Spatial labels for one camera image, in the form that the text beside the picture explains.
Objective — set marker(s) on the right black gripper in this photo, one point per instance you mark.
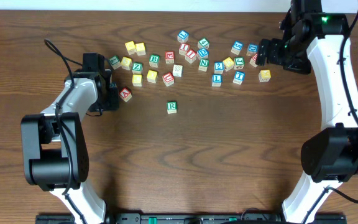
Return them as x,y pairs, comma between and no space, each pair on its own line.
275,45

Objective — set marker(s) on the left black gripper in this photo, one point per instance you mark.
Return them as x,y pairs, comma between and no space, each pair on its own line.
113,96

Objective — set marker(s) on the yellow C block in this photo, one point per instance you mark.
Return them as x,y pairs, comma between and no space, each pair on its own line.
137,80

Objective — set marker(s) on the blue T block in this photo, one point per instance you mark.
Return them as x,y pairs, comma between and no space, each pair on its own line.
238,77

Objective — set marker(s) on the yellow O block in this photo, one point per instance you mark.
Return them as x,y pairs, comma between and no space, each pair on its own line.
152,76

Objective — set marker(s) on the green B block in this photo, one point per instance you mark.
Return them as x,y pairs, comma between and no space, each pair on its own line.
154,60

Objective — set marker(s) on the green R block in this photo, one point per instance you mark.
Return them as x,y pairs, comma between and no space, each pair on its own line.
171,107

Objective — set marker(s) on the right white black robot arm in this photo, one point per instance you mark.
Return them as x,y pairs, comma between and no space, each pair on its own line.
317,42

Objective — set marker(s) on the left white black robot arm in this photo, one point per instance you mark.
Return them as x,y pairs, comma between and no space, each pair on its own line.
54,150

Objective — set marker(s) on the red A block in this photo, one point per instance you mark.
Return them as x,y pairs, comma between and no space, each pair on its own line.
125,94

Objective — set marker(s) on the blue D block right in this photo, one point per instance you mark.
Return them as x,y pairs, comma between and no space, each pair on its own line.
252,49

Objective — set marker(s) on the blue d block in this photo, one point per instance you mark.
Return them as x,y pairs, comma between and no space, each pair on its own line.
202,53
252,49

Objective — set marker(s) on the red M block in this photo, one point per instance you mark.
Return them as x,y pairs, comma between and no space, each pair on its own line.
253,60

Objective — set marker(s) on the yellow K block right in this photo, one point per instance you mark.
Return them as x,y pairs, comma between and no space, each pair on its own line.
264,75

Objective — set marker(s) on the green J block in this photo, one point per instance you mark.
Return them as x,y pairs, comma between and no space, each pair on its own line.
239,63

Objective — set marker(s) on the green L block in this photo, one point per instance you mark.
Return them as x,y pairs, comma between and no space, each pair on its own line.
115,62

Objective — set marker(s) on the yellow S block lower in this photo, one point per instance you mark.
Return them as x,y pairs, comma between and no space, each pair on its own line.
126,63

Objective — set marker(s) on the yellow s block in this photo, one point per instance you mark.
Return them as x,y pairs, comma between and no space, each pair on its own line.
126,63
140,49

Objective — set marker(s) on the green Z block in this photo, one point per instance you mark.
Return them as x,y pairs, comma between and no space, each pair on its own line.
137,68

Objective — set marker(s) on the yellow block centre right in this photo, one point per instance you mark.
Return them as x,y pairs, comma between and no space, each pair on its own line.
228,64

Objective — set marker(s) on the blue 2 block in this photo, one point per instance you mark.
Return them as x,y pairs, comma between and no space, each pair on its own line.
218,67

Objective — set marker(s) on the yellow W block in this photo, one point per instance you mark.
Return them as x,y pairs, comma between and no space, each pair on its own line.
130,47

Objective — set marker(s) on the blue L block lower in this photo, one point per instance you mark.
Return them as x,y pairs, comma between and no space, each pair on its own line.
217,80

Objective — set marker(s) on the blue l block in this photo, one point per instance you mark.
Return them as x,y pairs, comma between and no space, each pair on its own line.
217,80
182,36

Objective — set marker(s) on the yellow S block upper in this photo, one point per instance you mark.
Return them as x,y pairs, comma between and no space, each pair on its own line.
140,49

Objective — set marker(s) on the red U block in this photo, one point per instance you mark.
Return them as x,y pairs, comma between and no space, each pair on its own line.
168,79

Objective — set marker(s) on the green N block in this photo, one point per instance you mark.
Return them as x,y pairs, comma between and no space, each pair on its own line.
203,65

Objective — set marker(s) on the blue D block centre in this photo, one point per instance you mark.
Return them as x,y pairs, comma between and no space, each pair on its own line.
202,53

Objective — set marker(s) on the green 4 block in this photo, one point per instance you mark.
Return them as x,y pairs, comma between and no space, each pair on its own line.
203,43

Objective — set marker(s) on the red E block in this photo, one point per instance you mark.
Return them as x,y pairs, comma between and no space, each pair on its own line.
169,57

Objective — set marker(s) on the white bee picture block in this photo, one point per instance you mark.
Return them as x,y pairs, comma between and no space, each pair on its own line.
177,70

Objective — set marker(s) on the red I block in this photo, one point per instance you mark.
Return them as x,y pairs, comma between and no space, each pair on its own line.
190,56

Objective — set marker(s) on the red H block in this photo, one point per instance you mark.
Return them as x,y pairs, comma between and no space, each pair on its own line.
184,47

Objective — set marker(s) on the blue L block top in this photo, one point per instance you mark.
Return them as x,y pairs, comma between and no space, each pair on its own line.
182,36

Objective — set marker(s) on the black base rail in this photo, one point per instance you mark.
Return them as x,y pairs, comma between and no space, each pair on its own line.
135,218

